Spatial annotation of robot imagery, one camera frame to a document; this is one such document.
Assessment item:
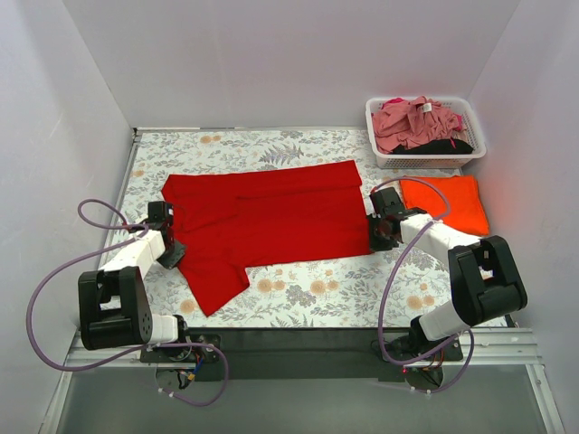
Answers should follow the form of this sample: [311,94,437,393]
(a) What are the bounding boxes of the red t shirt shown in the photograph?
[161,161,371,316]

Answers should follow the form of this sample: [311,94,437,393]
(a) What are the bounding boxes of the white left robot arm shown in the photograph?
[78,201,193,362]

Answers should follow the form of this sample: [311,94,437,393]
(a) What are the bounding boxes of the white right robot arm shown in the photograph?
[367,187,527,364]

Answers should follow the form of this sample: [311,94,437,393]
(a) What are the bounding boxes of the folded orange t shirt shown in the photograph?
[399,175,490,237]

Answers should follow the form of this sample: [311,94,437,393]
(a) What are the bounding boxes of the black garment in basket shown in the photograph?
[392,138,474,156]

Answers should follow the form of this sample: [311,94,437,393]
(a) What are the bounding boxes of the pink garments in basket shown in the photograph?
[371,96,463,154]

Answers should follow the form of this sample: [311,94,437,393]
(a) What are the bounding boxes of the white plastic laundry basket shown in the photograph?
[365,96,487,169]

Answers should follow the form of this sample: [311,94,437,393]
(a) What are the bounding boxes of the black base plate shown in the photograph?
[139,327,443,382]

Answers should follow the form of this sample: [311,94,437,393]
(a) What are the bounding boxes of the aluminium frame rail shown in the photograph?
[42,327,564,433]

